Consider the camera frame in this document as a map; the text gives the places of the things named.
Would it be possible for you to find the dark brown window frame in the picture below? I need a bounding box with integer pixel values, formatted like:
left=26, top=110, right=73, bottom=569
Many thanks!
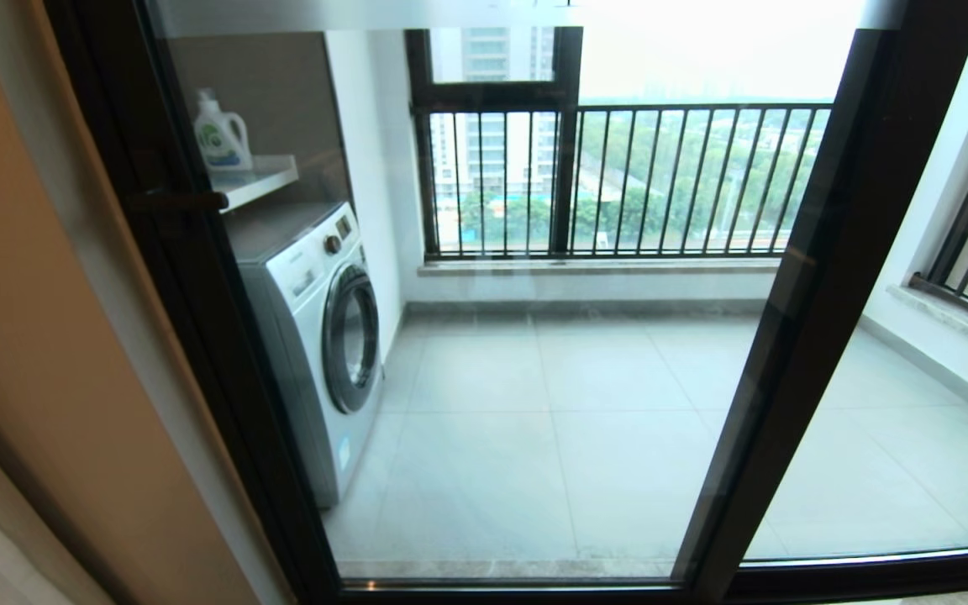
left=404, top=27, right=584, bottom=257

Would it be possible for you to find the long black balcony railing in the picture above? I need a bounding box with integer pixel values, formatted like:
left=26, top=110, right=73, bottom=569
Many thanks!
left=411, top=103, right=834, bottom=260

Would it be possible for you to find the white wall shelf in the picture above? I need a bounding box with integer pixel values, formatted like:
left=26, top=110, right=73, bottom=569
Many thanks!
left=207, top=154, right=300, bottom=213

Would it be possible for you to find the black window guard railing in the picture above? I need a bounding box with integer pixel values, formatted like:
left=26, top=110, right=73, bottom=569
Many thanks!
left=908, top=80, right=968, bottom=329

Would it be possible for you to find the grey stone window sill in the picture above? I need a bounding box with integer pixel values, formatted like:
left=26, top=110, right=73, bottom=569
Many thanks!
left=886, top=284, right=968, bottom=366
left=417, top=256, right=783, bottom=276

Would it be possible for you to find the white front-load washing machine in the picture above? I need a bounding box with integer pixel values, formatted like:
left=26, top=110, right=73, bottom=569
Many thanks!
left=224, top=200, right=386, bottom=509

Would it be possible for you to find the dark framed fixed glass panel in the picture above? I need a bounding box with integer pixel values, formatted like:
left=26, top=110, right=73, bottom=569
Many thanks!
left=736, top=0, right=968, bottom=605

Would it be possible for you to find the dark framed sliding glass door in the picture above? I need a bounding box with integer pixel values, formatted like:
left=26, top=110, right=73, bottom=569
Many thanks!
left=43, top=0, right=968, bottom=605

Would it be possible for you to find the white laundry detergent bottle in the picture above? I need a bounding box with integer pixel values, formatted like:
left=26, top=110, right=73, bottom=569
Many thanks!
left=192, top=88, right=254, bottom=173

